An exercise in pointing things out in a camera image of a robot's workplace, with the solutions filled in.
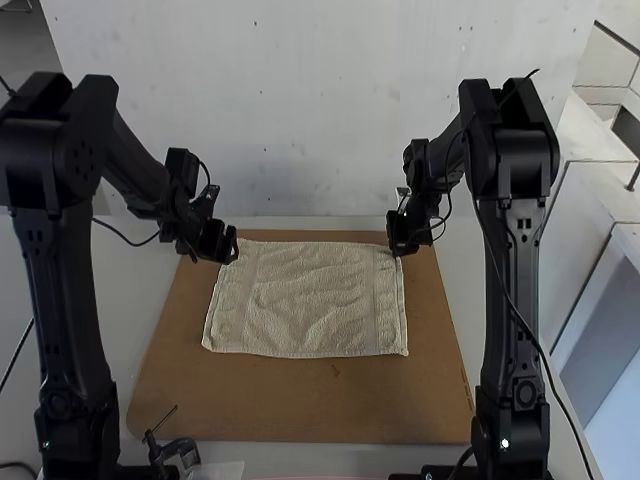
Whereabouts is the pale towel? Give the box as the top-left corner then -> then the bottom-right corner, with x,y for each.
200,237 -> 410,360

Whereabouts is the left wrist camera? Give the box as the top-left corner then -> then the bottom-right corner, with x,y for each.
189,183 -> 222,217

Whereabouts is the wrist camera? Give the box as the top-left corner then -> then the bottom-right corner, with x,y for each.
189,183 -> 222,217
394,185 -> 417,214

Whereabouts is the cork mat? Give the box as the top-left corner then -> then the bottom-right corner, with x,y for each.
125,228 -> 476,445

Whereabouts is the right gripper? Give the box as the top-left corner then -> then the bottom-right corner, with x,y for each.
385,198 -> 434,258

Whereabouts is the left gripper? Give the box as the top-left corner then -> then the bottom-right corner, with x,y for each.
189,218 -> 241,265

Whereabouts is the black clamp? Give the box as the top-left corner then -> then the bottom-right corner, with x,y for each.
141,403 -> 202,480

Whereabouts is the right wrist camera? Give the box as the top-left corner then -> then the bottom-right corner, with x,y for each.
394,185 -> 417,214

